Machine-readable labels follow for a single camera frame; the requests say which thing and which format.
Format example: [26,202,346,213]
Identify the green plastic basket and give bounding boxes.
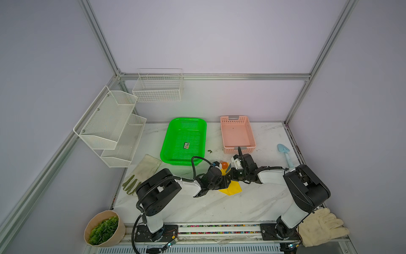
[160,117,207,166]

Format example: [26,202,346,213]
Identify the white mesh two-tier shelf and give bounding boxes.
[73,86,147,168]

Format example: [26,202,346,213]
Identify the light blue garden trowel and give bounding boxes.
[277,144,295,168]

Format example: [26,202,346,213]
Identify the yellow paper napkin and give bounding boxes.
[219,169,242,196]

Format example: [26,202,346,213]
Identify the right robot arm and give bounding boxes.
[226,154,331,240]

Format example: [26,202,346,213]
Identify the cream work glove right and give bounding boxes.
[298,208,350,247]

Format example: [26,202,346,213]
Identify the pink plastic basket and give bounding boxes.
[220,115,256,154]

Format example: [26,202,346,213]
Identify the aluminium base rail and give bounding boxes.
[134,222,305,245]

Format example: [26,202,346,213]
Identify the paper bag with greens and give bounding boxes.
[84,210,126,248]

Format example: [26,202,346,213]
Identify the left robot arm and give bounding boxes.
[131,156,233,253]

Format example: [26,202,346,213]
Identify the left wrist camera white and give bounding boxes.
[212,162,222,169]

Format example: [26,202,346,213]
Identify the white wire basket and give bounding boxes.
[132,68,184,103]

